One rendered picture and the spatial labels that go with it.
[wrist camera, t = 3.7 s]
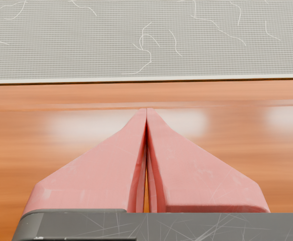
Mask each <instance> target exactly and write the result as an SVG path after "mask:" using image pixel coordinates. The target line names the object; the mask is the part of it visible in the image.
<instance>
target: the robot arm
mask: <svg viewBox="0 0 293 241"><path fill-rule="evenodd" d="M146 171H147V186H148V202H149V213H144V202H145V187H146ZM11 241H293V213H271V212H270V210H269V207H268V205H267V202H266V200H265V198H264V195H263V193H262V190H261V188H260V187H259V185H258V184H257V183H256V182H255V181H253V180H251V179H250V178H248V177H247V176H245V175H244V174H242V173H240V172H239V171H237V170H236V169H234V168H232V167H231V166H229V165H228V164H226V163H224V162H223V161H221V160H220V159H218V158H217V157H215V156H213V155H212V154H210V153H209V152H207V151H206V150H204V149H203V148H201V147H199V146H198V145H196V144H194V143H193V142H191V141H190V140H188V139H186V138H185V137H183V136H182V135H180V134H179V133H177V132H175V131H174V130H173V129H172V128H171V127H170V126H169V125H167V123H166V122H165V121H164V120H163V119H162V118H161V117H160V115H159V114H158V113H157V112H156V111H155V110H154V109H153V108H147V109H139V110H138V111H137V112H136V114H135V115H134V116H133V117H132V118H131V119H130V120H129V122H128V123H127V124H126V125H125V126H124V127H123V128H122V129H121V130H119V131H118V132H117V133H115V134H114V135H112V136H111V137H109V138H107V139H106V140H104V141H103V142H101V143H100V144H98V145H96V146H95V147H93V148H91V149H90V150H88V151H87V152H85V153H84V154H82V155H81V156H79V157H77V158H76V159H74V160H73V161H71V162H70V163H68V164H66V165H65V166H63V167H61V168H60V169H58V170H57V171H55V172H54V173H52V174H51V175H49V176H48V177H46V178H44V179H43V180H41V181H40V182H38V183H37V184H36V185H35V186H34V188H33V190H32V192H31V194H30V196H29V199H28V201H27V204H26V206H25V209H24V211H23V214H22V216H21V219H20V221H19V224H18V226H17V228H16V231H15V233H14V236H13V238H12V240H11Z"/></svg>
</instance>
